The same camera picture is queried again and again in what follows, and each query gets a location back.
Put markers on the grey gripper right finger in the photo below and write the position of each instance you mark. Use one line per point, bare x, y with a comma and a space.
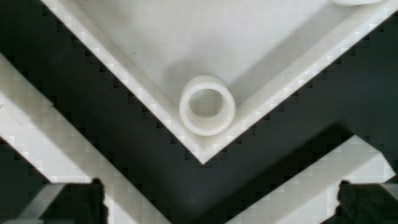
391, 189

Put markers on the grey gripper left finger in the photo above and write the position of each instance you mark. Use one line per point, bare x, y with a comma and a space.
37, 205

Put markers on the white square tabletop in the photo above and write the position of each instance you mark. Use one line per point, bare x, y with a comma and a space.
256, 42

